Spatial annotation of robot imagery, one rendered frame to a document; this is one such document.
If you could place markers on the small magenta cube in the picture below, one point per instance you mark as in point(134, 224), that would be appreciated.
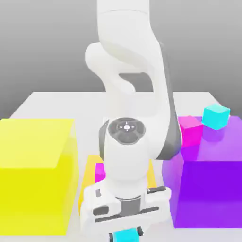
point(191, 132)
point(99, 173)

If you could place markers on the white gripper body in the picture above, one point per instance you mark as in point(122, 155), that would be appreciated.
point(132, 222)

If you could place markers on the large orange box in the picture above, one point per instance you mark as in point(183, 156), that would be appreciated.
point(89, 170)

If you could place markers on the large yellow box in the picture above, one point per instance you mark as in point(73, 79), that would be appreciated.
point(36, 170)

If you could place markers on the small cyan cube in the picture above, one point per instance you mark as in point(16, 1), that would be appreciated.
point(216, 115)
point(125, 236)

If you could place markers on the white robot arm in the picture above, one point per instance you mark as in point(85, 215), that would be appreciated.
point(124, 162)

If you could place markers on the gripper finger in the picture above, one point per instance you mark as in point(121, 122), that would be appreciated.
point(111, 237)
point(140, 231)

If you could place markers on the large purple box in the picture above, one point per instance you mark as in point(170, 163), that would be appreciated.
point(209, 181)

